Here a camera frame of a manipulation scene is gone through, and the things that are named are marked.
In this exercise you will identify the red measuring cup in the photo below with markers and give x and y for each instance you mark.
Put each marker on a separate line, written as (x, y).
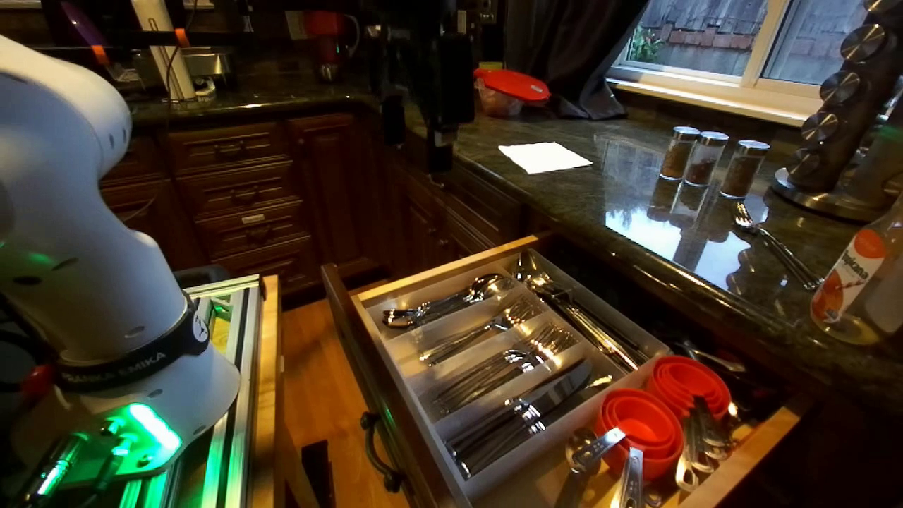
(693, 382)
(638, 419)

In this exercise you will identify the wooden cabinet door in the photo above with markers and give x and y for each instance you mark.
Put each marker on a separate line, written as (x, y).
(327, 188)

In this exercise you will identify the white Franka Panda arm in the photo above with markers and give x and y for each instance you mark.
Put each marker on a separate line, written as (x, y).
(84, 262)

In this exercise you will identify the long silver serving utensil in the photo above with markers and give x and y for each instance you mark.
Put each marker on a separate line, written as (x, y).
(581, 326)
(554, 291)

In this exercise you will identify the steel measuring spoon set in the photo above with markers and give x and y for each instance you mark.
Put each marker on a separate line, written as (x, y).
(708, 442)

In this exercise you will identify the white countertop appliance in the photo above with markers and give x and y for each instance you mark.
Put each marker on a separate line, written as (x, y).
(171, 51)

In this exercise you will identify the glass spice jar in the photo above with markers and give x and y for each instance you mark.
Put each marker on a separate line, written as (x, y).
(743, 171)
(677, 157)
(705, 159)

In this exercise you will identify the white window frame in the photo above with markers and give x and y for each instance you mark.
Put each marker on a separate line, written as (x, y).
(705, 95)

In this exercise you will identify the silver table knife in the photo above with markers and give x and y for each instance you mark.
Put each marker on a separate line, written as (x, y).
(554, 402)
(526, 412)

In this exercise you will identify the long silver spoon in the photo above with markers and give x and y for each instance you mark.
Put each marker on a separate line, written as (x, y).
(777, 247)

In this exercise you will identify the glass container with red lid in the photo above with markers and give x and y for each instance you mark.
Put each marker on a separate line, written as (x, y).
(512, 85)

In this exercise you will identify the dark curtain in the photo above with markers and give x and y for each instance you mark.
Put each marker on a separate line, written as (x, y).
(573, 45)

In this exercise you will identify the silver fork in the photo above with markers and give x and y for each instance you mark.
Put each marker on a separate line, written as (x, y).
(515, 358)
(498, 368)
(480, 330)

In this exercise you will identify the wooden kitchen drawer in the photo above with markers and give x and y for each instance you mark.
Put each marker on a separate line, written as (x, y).
(338, 319)

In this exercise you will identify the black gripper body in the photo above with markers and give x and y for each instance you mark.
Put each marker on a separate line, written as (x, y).
(448, 85)

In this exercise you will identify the grey cutlery tray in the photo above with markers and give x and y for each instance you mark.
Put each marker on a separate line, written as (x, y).
(441, 353)

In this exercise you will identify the bottle with orange label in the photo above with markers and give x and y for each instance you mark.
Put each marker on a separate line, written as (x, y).
(848, 271)

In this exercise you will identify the white paper napkin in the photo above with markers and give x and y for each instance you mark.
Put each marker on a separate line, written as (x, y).
(543, 157)

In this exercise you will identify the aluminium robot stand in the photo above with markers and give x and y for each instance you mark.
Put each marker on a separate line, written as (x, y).
(228, 377)

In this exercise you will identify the red kettle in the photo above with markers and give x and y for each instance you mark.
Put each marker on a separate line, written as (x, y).
(327, 42)

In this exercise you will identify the wooden cabinet drawer front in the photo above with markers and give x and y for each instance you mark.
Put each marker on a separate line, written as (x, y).
(262, 247)
(248, 216)
(241, 185)
(226, 145)

